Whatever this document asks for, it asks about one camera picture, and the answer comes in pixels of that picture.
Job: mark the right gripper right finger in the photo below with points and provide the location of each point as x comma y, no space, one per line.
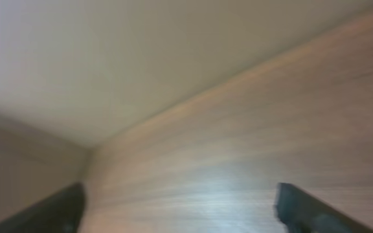
301,212

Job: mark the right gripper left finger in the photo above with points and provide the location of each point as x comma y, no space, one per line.
61,212

